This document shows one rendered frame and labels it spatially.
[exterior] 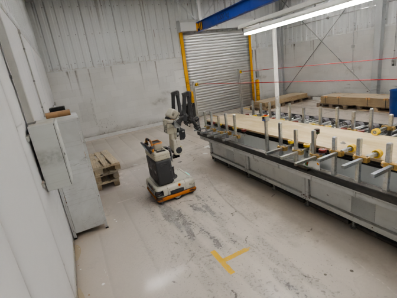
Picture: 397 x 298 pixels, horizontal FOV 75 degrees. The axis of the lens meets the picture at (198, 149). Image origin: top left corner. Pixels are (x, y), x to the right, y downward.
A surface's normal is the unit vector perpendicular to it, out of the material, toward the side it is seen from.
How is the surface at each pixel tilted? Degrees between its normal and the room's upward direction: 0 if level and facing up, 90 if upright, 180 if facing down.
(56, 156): 90
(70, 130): 90
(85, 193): 90
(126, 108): 90
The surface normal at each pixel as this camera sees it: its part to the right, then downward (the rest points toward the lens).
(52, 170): 0.45, 0.21
